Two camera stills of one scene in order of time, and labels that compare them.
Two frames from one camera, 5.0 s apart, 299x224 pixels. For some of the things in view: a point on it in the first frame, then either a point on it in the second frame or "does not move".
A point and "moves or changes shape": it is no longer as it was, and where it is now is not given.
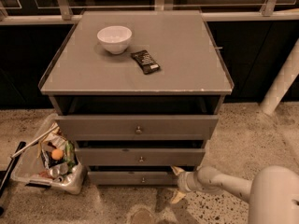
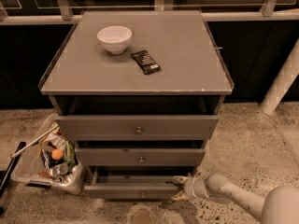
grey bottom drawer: (132, 177) moves or changes shape
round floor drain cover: (142, 216) does not move
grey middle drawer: (140, 157) does not move
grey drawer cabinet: (136, 93) does not move
